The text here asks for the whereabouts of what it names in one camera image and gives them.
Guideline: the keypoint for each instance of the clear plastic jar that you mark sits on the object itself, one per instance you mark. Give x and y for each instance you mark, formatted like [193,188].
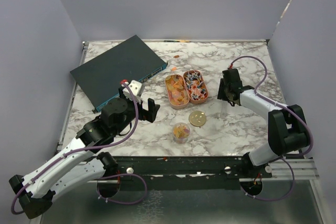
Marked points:
[181,133]

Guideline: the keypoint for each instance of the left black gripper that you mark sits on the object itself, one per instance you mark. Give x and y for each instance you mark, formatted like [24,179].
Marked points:
[148,115]

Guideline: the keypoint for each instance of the gold jar lid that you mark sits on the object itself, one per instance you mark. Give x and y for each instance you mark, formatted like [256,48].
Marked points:
[197,118]

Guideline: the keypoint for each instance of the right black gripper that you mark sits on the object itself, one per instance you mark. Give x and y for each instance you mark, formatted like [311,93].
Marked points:
[221,95]

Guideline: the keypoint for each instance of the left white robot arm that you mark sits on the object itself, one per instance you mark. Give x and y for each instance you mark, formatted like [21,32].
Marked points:
[82,159]

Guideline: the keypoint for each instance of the pink tray of popsicle candies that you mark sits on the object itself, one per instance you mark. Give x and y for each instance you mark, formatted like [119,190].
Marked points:
[176,91]

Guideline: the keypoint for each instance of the dark blue network switch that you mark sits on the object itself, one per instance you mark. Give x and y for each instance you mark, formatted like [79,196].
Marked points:
[100,77]

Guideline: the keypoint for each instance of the pink tray of lollipops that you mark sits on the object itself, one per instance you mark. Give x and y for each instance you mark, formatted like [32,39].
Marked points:
[195,86]

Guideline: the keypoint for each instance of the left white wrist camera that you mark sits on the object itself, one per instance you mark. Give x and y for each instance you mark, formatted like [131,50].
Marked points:
[136,87]

